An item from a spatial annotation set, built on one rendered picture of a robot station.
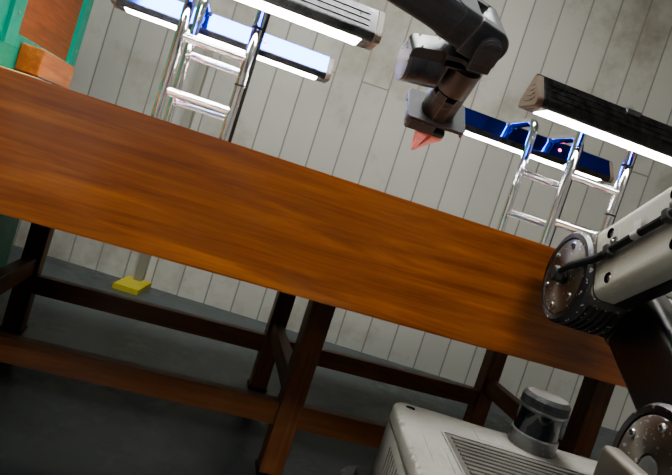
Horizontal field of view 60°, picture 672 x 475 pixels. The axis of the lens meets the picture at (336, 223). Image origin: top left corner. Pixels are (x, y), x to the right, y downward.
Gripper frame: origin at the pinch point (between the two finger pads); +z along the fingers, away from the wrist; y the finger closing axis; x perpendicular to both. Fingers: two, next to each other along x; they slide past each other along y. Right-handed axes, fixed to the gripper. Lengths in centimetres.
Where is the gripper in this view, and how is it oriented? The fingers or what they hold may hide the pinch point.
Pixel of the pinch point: (414, 144)
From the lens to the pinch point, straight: 106.0
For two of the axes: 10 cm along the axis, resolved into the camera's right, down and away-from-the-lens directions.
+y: -9.5, -2.7, -1.8
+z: -3.0, 5.1, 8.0
